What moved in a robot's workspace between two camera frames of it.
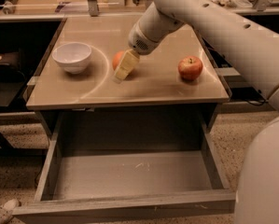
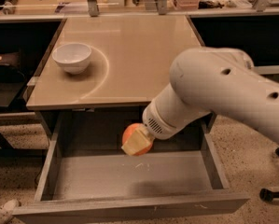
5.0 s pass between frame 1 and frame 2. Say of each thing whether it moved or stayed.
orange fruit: moved
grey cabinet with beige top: stayed
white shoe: stayed
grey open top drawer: stayed
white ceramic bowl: stayed
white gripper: moved
